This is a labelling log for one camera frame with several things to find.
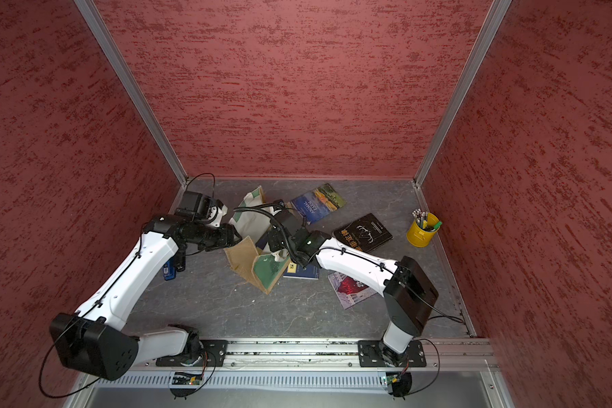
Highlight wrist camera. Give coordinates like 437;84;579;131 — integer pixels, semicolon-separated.
274;208;306;236
174;191;228;228

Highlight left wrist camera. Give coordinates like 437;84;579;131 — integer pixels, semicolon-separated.
174;191;228;228

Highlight pink red book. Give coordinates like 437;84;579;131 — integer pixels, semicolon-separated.
328;272;377;309

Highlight left aluminium corner post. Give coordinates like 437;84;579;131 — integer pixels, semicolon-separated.
74;0;188;187

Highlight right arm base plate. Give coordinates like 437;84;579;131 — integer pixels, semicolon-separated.
357;340;427;368

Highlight Animal Farm blue book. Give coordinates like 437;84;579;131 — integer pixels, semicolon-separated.
289;183;347;224

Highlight black book yellow characters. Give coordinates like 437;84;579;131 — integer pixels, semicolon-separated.
333;214;393;253

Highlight green burlap canvas bag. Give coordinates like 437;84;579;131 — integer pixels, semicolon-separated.
224;186;291;295

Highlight aluminium front rail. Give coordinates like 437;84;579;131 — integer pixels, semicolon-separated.
83;336;498;371

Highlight aluminium corner post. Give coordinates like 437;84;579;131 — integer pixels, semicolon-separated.
413;0;512;190
74;0;188;187

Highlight dark blue book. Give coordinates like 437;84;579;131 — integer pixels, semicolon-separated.
283;263;320;280

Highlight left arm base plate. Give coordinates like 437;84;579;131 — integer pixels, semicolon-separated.
155;340;229;369

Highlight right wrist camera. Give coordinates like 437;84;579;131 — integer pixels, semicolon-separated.
274;208;306;236

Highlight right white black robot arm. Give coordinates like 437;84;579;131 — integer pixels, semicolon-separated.
266;226;439;367

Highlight right aluminium corner post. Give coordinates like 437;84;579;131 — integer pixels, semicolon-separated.
413;0;512;190

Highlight yellow pen cup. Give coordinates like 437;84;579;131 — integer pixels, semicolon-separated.
406;209;441;248

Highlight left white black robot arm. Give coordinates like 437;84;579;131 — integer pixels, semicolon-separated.
49;215;241;380

